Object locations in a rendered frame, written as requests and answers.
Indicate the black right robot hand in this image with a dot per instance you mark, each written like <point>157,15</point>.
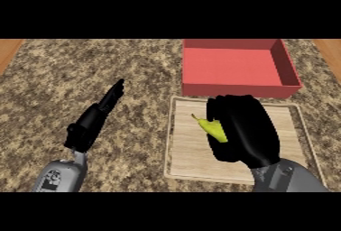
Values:
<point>247,129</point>

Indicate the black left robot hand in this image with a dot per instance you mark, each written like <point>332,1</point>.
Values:
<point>91,121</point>

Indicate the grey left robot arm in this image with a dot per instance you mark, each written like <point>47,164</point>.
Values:
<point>60,176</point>

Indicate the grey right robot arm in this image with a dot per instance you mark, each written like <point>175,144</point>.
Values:
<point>287,177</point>

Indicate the pale wooden tray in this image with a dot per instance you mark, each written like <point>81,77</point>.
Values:
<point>191,156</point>

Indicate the red cardboard box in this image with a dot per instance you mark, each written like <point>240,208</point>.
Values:
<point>236,70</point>

